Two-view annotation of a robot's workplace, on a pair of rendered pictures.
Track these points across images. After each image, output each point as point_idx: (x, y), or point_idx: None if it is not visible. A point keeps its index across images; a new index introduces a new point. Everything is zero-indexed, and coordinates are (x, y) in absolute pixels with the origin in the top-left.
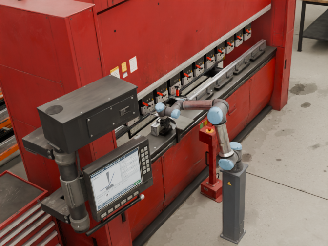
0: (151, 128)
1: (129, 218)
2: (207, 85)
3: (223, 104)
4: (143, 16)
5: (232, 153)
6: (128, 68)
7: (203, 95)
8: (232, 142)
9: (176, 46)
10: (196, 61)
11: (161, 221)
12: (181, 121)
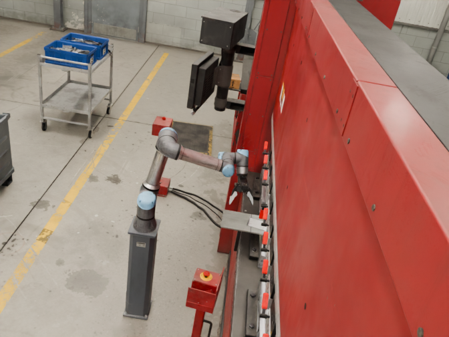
0: None
1: None
2: (263, 327)
3: (162, 135)
4: (296, 59)
5: (143, 180)
6: (282, 100)
7: (258, 319)
8: (151, 200)
9: (283, 158)
10: (272, 235)
11: (224, 294)
12: (234, 220)
